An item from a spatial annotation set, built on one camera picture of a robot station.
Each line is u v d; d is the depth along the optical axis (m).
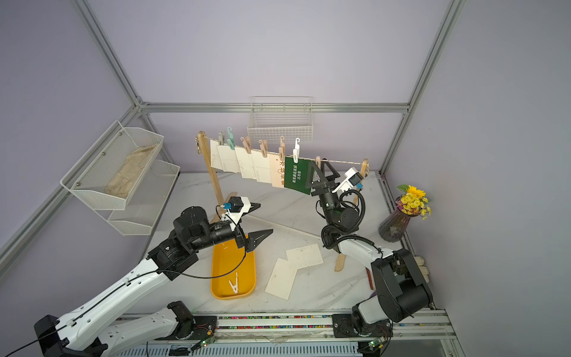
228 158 0.75
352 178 0.61
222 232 0.55
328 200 0.65
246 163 0.74
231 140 0.67
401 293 0.43
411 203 0.78
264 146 0.66
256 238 0.56
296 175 0.72
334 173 0.70
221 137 0.67
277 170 0.73
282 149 0.65
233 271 0.51
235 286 0.82
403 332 0.73
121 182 0.76
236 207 0.51
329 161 0.65
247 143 0.67
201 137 0.70
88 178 0.67
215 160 0.77
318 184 0.60
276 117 0.96
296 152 0.65
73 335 0.38
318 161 0.65
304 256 0.91
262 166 0.73
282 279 0.84
